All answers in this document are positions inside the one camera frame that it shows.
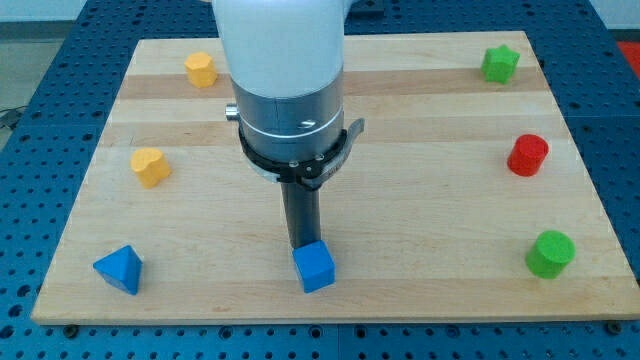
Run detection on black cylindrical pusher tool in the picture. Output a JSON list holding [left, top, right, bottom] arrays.
[[281, 183, 321, 249]]

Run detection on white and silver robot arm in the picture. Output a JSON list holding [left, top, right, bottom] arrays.
[[212, 0, 352, 162]]

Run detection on black clamp ring with lever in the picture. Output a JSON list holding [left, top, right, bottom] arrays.
[[237, 117, 366, 191]]

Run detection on wooden board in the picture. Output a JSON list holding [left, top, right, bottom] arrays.
[[31, 31, 639, 325]]

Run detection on blue cube block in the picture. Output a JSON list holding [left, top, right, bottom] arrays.
[[292, 240, 336, 293]]

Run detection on green cylinder block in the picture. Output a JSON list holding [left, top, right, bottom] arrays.
[[525, 230, 576, 279]]

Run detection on green star block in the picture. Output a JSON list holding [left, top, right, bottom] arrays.
[[481, 45, 520, 84]]

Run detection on yellow hexagon block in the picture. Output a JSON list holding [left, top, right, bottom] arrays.
[[184, 52, 218, 88]]

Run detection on yellow heart block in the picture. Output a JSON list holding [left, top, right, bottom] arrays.
[[130, 148, 172, 189]]

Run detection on blue triangle block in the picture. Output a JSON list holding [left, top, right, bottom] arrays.
[[93, 245, 143, 296]]

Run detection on red cylinder block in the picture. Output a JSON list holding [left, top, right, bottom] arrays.
[[507, 134, 549, 177]]

